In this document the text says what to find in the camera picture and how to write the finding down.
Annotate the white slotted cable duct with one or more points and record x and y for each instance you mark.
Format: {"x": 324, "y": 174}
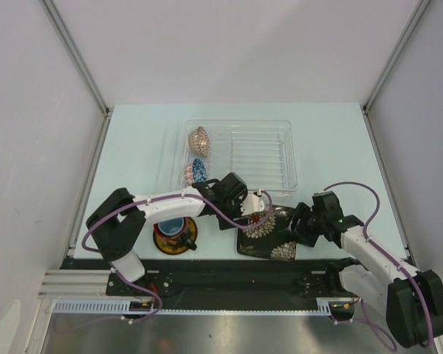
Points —
{"x": 96, "y": 306}

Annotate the brown patterned bowl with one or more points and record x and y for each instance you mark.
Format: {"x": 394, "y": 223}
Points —
{"x": 199, "y": 142}

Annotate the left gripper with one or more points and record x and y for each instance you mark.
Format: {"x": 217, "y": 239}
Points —
{"x": 244, "y": 220}

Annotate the square black floral plate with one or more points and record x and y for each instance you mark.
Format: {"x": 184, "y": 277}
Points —
{"x": 272, "y": 240}

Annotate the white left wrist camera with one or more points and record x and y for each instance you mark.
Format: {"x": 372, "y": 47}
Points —
{"x": 253, "y": 203}

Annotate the red black mug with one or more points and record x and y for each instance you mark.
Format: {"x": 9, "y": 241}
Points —
{"x": 173, "y": 228}

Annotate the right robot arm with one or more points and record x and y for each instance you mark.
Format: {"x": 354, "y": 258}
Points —
{"x": 411, "y": 300}

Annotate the blue patterned bowl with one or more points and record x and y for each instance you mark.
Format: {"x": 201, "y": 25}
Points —
{"x": 199, "y": 172}

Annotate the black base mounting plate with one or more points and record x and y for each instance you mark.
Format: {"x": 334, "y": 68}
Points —
{"x": 240, "y": 286}

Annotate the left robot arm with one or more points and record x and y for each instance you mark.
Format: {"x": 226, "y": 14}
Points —
{"x": 117, "y": 223}

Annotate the white wire dish rack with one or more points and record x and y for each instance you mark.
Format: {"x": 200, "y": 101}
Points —
{"x": 260, "y": 151}

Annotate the round black yellow saucer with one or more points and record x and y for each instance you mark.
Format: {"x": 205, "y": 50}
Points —
{"x": 175, "y": 245}

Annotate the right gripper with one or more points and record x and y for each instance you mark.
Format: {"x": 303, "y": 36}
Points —
{"x": 302, "y": 211}

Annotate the aluminium frame rail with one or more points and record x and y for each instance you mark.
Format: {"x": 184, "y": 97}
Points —
{"x": 69, "y": 44}

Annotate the red patterned white bowl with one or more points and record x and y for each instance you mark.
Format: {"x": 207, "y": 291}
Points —
{"x": 188, "y": 173}

